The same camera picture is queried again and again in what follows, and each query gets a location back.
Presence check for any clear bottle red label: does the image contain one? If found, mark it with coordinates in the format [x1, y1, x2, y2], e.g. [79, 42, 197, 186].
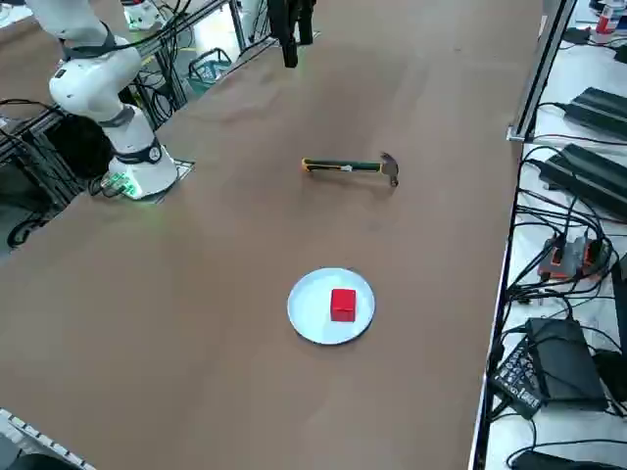
[594, 0, 619, 44]

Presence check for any black adapter with label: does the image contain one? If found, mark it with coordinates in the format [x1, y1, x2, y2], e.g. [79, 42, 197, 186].
[491, 337, 544, 421]

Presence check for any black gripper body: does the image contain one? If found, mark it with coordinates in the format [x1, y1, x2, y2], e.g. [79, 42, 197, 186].
[267, 0, 315, 39]

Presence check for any long black power supply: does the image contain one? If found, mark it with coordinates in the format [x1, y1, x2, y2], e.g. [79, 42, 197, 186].
[562, 86, 627, 144]
[538, 143, 627, 221]

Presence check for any green handled claw hammer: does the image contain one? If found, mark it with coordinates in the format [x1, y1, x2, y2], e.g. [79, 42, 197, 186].
[301, 151, 401, 190]

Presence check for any large black power adapter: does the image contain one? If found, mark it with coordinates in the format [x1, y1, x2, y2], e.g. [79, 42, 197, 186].
[526, 316, 608, 412]

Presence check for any black flat panel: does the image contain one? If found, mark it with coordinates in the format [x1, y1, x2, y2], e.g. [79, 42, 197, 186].
[609, 254, 627, 353]

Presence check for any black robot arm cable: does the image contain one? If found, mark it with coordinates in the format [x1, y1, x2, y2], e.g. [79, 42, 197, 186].
[58, 0, 231, 65]

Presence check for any pale blue round plate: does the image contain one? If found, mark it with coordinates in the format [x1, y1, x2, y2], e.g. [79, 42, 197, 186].
[286, 266, 377, 348]

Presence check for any orange and black device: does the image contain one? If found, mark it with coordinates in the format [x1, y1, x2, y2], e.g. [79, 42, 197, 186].
[575, 237, 613, 280]
[537, 235, 587, 283]

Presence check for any red wooden cube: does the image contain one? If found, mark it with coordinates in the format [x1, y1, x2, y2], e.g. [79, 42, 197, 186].
[329, 288, 358, 323]

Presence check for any green wire basket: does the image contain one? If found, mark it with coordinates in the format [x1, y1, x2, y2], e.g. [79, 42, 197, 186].
[188, 47, 232, 98]

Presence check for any black flat device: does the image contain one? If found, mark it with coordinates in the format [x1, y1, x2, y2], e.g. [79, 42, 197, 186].
[506, 447, 627, 470]

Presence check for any aluminium frame post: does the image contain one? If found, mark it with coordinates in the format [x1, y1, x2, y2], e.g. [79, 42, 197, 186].
[506, 0, 580, 143]

